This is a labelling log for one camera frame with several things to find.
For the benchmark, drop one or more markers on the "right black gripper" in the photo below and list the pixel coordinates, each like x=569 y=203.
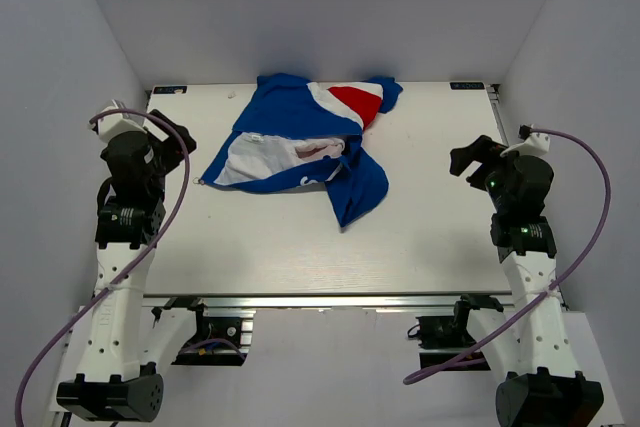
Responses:
x=482 y=150

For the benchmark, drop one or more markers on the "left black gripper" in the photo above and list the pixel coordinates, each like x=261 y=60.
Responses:
x=173 y=146

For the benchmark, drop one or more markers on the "blue white red jacket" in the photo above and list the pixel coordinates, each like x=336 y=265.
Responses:
x=295 y=133

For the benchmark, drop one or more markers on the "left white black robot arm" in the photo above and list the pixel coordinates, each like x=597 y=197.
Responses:
x=119 y=377

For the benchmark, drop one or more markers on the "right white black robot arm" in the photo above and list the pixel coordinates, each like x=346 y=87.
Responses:
x=539 y=380

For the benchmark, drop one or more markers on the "left blue table sticker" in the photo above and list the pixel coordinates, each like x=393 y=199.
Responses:
x=169 y=90

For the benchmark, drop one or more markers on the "blue table sticker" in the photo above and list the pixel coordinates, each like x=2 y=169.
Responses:
x=466 y=85
x=169 y=90

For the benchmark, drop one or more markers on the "right blue table sticker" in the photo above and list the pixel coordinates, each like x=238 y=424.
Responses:
x=466 y=85

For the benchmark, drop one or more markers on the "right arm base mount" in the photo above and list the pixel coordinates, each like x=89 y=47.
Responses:
x=442 y=337

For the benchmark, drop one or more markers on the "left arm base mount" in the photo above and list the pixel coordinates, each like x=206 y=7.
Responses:
x=212 y=334

